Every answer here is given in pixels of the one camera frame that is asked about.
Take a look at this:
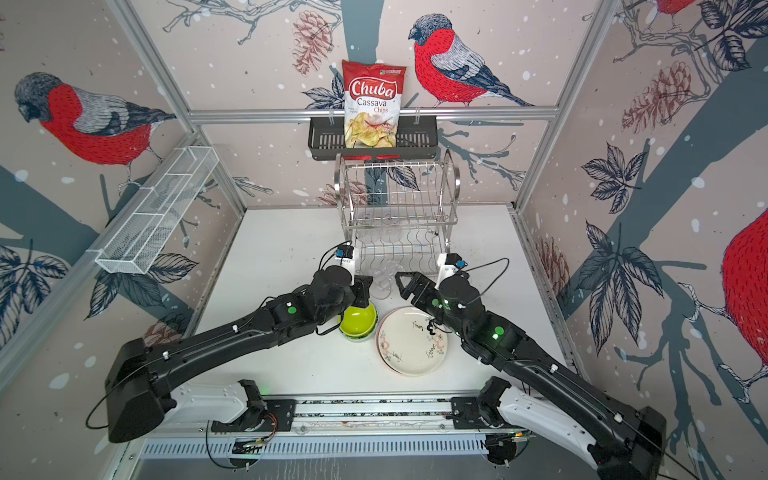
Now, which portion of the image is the clear glass tumbler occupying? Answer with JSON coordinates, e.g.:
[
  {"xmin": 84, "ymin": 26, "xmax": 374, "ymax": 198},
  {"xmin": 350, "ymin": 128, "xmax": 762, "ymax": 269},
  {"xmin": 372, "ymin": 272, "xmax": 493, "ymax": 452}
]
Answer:
[{"xmin": 371, "ymin": 269, "xmax": 397, "ymax": 300}]

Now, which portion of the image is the lime green bowl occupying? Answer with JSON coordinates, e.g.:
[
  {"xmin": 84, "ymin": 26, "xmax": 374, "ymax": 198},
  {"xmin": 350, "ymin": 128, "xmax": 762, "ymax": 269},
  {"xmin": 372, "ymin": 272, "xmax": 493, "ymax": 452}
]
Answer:
[{"xmin": 339, "ymin": 302, "xmax": 378, "ymax": 336}]

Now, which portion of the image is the white painted ceramic plate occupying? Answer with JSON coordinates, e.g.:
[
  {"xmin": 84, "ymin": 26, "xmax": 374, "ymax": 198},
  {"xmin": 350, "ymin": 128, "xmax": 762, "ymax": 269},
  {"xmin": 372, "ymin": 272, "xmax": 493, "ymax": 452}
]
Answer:
[{"xmin": 376, "ymin": 307, "xmax": 449, "ymax": 377}]

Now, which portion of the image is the leaf pattern bowl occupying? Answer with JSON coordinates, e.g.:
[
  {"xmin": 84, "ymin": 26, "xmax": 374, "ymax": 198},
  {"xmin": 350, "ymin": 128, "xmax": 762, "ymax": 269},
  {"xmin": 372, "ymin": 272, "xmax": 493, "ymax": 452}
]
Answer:
[{"xmin": 342, "ymin": 331, "xmax": 375, "ymax": 343}]

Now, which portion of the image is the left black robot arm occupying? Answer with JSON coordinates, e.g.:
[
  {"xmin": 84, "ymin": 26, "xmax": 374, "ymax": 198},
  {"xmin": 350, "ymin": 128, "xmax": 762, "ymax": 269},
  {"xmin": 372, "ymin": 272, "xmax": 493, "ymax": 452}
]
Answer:
[{"xmin": 105, "ymin": 265, "xmax": 373, "ymax": 443}]

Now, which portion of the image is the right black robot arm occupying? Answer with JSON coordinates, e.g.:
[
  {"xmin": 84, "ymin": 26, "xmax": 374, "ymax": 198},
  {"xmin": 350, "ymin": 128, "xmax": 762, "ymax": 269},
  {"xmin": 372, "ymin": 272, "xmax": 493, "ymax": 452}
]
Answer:
[{"xmin": 395, "ymin": 272, "xmax": 666, "ymax": 479}]

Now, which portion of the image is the steel two-tier dish rack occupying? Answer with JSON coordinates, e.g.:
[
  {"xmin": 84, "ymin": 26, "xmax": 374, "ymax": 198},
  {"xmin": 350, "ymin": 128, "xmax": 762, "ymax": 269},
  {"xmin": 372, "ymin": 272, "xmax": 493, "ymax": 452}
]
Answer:
[{"xmin": 333, "ymin": 150, "xmax": 461, "ymax": 278}]

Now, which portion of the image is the red Chuba chips bag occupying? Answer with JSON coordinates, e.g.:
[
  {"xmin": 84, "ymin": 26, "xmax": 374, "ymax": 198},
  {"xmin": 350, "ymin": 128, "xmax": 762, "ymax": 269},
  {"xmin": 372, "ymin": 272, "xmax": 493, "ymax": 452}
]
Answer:
[{"xmin": 342, "ymin": 61, "xmax": 406, "ymax": 148}]

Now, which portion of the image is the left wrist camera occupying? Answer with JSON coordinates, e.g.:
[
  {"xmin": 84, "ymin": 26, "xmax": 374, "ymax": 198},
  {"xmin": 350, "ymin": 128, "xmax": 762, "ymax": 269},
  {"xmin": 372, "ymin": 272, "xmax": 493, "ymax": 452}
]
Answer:
[{"xmin": 333, "ymin": 240, "xmax": 359, "ymax": 277}]

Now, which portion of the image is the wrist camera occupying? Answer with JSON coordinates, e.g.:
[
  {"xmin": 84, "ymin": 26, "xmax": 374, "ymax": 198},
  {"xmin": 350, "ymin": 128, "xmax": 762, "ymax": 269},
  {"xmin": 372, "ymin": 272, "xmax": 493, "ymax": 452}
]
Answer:
[
  {"xmin": 436, "ymin": 253, "xmax": 467, "ymax": 285},
  {"xmin": 333, "ymin": 240, "xmax": 359, "ymax": 277}
]

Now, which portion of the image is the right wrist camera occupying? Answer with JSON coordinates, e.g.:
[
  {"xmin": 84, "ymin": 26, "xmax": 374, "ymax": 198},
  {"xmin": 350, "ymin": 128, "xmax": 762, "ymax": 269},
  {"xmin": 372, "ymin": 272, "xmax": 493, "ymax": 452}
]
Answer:
[{"xmin": 436, "ymin": 253, "xmax": 467, "ymax": 285}]

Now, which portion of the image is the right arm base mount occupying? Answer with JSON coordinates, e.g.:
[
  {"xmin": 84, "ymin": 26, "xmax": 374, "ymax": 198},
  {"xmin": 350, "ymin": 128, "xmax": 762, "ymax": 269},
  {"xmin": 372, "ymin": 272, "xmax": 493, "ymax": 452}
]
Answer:
[{"xmin": 445, "ymin": 396, "xmax": 525, "ymax": 431}]

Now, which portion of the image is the black wall basket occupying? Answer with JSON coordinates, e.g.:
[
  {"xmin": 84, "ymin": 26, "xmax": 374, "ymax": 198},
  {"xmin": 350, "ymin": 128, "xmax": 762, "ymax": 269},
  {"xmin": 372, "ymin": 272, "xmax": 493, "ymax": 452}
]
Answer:
[{"xmin": 308, "ymin": 114, "xmax": 438, "ymax": 161}]

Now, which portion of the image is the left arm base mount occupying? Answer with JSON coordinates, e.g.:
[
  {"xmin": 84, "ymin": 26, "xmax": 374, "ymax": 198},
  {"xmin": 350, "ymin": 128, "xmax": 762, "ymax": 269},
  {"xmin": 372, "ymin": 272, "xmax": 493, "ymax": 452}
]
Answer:
[{"xmin": 210, "ymin": 399, "xmax": 297, "ymax": 433}]

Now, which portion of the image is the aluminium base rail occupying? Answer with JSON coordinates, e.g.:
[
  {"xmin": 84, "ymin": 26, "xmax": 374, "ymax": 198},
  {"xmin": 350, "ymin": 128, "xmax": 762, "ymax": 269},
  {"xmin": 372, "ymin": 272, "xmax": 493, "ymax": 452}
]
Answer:
[{"xmin": 128, "ymin": 392, "xmax": 622, "ymax": 436}]

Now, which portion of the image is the white wire mesh shelf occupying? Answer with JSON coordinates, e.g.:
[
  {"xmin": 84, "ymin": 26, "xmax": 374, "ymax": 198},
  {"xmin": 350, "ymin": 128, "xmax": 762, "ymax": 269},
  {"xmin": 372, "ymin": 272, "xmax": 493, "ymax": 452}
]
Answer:
[{"xmin": 95, "ymin": 146, "xmax": 219, "ymax": 274}]

